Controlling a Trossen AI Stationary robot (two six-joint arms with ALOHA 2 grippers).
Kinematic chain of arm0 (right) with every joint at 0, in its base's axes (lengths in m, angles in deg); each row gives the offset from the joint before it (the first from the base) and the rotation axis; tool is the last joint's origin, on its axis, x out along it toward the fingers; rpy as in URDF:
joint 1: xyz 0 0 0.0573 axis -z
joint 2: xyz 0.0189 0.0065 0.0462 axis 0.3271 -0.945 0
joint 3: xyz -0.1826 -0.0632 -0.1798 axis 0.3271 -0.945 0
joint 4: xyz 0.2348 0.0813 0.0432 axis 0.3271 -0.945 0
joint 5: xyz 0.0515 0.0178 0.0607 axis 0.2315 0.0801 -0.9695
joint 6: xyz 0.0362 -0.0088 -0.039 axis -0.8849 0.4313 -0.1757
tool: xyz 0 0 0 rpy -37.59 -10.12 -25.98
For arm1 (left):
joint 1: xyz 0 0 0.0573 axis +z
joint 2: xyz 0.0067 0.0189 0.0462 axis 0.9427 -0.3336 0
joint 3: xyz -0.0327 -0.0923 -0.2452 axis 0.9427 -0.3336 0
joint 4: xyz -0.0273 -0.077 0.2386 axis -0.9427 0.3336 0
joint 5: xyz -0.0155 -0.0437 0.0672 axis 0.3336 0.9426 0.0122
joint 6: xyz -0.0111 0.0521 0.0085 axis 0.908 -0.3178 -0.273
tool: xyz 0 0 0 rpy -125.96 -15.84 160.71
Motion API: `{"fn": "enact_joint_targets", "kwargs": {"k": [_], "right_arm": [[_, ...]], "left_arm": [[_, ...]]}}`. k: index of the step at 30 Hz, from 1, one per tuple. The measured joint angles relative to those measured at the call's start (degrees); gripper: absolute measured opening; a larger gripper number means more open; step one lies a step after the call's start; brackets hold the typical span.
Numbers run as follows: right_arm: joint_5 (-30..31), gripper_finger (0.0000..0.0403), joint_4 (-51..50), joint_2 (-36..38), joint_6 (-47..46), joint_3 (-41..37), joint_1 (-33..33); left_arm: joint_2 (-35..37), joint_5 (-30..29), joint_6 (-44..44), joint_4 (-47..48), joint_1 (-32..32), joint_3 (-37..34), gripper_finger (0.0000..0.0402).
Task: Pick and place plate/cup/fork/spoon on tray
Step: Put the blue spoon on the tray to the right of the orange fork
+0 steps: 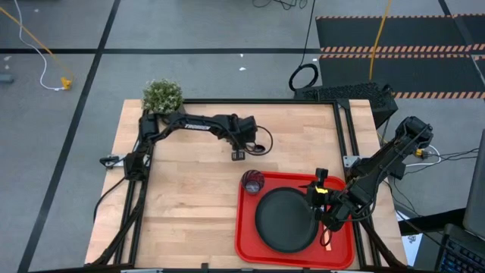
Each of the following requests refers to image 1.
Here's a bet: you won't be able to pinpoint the dark ribbed glass cup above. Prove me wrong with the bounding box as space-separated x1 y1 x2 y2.
240 169 266 196

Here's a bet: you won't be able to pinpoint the red plastic tray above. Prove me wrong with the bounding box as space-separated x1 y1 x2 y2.
234 171 356 270

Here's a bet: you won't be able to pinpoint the black cable bundle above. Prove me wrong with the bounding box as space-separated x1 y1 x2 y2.
386 147 480 213

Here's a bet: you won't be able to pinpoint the grey monitor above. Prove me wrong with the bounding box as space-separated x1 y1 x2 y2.
462 128 485 240

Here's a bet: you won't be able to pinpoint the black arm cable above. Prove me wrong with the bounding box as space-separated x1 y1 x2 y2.
93 176 128 224

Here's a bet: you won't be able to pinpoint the black aluminium table frame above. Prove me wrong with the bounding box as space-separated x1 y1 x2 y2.
85 98 408 273

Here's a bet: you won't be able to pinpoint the white paper sheet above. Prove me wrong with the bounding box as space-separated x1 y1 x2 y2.
396 212 424 266

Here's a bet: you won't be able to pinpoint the white floor cable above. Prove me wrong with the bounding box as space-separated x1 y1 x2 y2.
14 0 67 92

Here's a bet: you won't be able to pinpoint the black coiled floor cable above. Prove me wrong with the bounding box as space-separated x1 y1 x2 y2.
288 0 320 92

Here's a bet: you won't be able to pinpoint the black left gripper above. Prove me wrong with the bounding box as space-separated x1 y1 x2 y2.
227 128 259 161

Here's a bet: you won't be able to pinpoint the black keyboard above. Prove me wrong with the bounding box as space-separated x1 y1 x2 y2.
435 223 485 273

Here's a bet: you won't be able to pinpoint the white power cable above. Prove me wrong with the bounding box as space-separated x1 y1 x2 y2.
405 144 443 168

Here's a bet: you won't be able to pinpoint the thin yellow floor cable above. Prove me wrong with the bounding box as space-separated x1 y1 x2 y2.
0 5 73 83

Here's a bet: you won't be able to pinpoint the black computer tower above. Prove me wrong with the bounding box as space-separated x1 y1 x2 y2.
294 81 399 130

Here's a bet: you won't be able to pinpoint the long yellow floor cable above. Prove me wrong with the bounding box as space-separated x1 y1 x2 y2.
369 0 393 81

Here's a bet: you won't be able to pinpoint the black mat with striped edges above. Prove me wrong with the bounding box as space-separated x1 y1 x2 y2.
315 14 485 100

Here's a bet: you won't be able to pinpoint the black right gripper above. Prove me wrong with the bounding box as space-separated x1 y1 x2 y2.
298 168 348 232

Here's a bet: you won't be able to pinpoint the small potted green plant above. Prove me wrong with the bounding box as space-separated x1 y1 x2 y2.
142 78 186 115

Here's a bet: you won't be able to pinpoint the tangled black cables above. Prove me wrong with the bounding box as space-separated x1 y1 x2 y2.
252 0 308 11

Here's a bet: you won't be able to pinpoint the black round plate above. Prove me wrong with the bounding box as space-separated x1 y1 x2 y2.
255 187 320 254

